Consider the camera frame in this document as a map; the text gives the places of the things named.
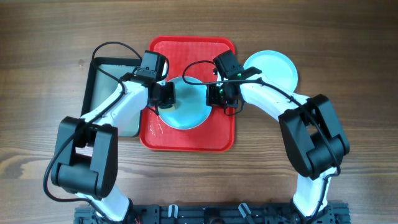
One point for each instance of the light blue plate top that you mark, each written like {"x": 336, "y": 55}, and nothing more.
{"x": 190, "y": 109}

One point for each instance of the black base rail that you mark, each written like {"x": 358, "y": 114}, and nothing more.
{"x": 243, "y": 213}

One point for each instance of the black water tray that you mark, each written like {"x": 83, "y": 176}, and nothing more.
{"x": 99, "y": 87}

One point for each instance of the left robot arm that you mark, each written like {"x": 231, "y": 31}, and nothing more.
{"x": 85, "y": 162}

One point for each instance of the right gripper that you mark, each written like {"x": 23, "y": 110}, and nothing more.
{"x": 211, "y": 99}

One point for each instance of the light blue plate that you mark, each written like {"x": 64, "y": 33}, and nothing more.
{"x": 276, "y": 66}
{"x": 190, "y": 109}

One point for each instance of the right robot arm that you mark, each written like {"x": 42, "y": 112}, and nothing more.
{"x": 313, "y": 136}

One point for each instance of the red plastic tray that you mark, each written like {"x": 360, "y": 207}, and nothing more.
{"x": 216, "y": 133}

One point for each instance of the green yellow sponge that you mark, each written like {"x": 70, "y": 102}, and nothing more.
{"x": 168, "y": 108}

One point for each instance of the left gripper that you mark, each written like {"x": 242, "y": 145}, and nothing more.
{"x": 170, "y": 98}

